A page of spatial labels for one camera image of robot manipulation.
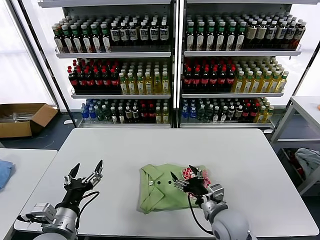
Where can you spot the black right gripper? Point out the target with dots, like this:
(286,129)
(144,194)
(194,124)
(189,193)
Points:
(197,187)

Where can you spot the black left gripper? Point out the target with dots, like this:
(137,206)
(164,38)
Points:
(76,190)

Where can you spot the light green polo shirt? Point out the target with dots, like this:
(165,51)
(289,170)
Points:
(165,197)

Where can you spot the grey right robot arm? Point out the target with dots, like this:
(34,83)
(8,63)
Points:
(230,225)

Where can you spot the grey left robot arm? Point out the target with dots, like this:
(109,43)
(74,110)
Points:
(65,220)

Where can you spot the white paper scrap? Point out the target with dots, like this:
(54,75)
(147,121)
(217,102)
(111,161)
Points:
(68,122)

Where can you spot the blue water bottle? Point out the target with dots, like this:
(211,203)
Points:
(185,113)
(92,113)
(85,113)
(193,113)

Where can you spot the dark green drink bottle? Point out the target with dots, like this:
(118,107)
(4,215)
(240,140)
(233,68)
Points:
(100,115)
(107,115)
(209,113)
(201,113)

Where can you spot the small black white-cap bottle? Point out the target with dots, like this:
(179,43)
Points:
(216,115)
(223,115)
(114,116)
(121,116)

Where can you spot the small yellow juice bottle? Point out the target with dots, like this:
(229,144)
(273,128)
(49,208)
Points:
(268,113)
(260,115)
(165,116)
(158,116)

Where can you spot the small white-label dark bottle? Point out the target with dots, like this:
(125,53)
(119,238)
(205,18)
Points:
(231,112)
(128,115)
(239,112)
(135,115)

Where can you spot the small red-label cola bottle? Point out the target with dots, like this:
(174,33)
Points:
(151,115)
(144,115)
(254,113)
(246,113)

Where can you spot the folded blue cloth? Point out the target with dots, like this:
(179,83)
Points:
(5,172)

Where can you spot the open brown cardboard box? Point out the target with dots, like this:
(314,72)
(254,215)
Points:
(15,130)

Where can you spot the clear rods bundle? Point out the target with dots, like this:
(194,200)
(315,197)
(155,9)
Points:
(20,117)

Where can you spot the red-cap cola bottle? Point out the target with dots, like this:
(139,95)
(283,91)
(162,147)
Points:
(214,81)
(81,82)
(73,82)
(197,81)
(205,81)
(188,81)
(222,81)
(107,82)
(115,82)
(90,82)
(98,82)
(231,81)

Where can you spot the dark grey storage crate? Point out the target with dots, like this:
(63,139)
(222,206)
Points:
(287,160)

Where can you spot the grey metal side table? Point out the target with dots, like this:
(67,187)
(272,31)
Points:
(287,140)

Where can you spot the red cloth item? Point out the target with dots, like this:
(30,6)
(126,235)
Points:
(300,171)

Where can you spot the crumpled grey cloth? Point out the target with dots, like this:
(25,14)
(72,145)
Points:
(308,160)

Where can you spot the grey metal shelf unit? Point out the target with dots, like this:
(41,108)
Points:
(237,53)
(112,54)

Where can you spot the green-cap dark tea bottle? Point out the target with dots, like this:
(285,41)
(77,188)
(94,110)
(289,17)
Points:
(59,42)
(68,43)
(210,40)
(106,42)
(220,40)
(77,43)
(240,40)
(200,40)
(190,40)
(97,43)
(87,43)
(230,40)

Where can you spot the black slanted pole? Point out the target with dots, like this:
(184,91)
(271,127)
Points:
(42,50)
(307,70)

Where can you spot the white-label dark drink bottle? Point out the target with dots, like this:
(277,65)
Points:
(271,33)
(115,35)
(164,33)
(290,35)
(280,35)
(144,34)
(154,33)
(133,34)
(124,34)

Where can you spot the beige-label dark drink bottle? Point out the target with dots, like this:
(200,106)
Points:
(251,35)
(261,35)

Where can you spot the red-label dark drink bottle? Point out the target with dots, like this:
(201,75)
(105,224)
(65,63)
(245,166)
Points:
(298,36)

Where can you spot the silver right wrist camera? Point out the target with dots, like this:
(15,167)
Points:
(218,192)

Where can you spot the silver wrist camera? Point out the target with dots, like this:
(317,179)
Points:
(43,212)
(218,192)

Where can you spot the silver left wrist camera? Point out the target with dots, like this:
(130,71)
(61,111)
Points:
(43,212)

